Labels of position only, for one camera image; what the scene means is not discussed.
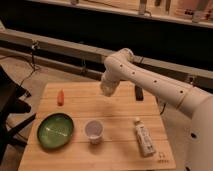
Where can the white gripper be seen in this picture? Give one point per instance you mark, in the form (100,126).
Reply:
(108,85)

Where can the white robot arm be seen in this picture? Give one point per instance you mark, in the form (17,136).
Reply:
(192,101)

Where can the small black block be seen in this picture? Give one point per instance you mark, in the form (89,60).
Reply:
(138,93)

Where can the orange carrot toy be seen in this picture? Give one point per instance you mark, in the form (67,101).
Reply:
(60,98)

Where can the white tube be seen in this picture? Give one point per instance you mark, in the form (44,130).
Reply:
(144,138)

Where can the green bowl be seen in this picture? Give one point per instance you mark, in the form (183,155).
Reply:
(55,131)

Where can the black chair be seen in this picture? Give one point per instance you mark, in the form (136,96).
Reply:
(10,93)

